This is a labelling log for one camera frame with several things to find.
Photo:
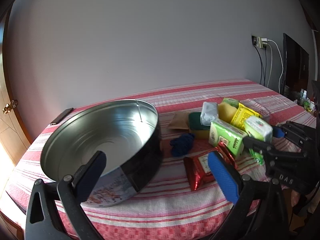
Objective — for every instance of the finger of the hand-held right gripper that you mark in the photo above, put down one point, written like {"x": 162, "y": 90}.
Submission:
{"x": 278, "y": 132}
{"x": 252, "y": 142}

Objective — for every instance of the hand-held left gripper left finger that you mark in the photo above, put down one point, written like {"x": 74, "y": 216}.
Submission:
{"x": 96, "y": 166}

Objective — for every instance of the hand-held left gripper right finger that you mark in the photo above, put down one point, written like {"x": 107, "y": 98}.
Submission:
{"x": 222, "y": 175}

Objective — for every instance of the white green tissue pack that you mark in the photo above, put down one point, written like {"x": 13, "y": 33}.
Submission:
{"x": 258, "y": 128}

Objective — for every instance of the red foil packet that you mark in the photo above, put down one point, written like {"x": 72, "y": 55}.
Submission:
{"x": 225, "y": 151}
{"x": 197, "y": 170}

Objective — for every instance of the yellow snack packet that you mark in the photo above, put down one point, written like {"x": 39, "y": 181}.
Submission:
{"x": 242, "y": 117}

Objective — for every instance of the round metal cookie tin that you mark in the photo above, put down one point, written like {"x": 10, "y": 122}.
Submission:
{"x": 105, "y": 130}

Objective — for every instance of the brown paper packet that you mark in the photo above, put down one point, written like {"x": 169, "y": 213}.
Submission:
{"x": 178, "y": 121}

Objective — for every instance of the green plastic wrapper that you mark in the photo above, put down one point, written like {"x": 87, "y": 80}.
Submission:
{"x": 257, "y": 157}

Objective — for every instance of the cluster of small bottles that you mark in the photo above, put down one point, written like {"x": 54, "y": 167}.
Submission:
{"x": 301, "y": 97}

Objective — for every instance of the light green packet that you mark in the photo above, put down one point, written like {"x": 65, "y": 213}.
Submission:
{"x": 231, "y": 102}

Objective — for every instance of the blue knotted cloth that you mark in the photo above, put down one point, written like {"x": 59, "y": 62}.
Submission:
{"x": 181, "y": 145}

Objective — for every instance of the green yellow scrub sponge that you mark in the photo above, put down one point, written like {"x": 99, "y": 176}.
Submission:
{"x": 196, "y": 127}

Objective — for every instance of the red white striped blanket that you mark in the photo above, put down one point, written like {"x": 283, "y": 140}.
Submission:
{"x": 175, "y": 205}

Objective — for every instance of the black smartphone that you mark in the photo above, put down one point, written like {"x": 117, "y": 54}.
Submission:
{"x": 61, "y": 116}

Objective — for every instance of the black television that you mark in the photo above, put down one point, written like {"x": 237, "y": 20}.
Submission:
{"x": 295, "y": 65}

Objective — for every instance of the white charger plug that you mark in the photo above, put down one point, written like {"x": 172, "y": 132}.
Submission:
{"x": 262, "y": 42}

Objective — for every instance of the wooden door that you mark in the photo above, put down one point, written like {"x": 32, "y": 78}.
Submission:
{"x": 10, "y": 130}

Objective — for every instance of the brass door knob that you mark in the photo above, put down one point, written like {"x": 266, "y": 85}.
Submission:
{"x": 8, "y": 108}

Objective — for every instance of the wall socket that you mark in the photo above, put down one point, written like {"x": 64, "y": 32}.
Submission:
{"x": 254, "y": 40}

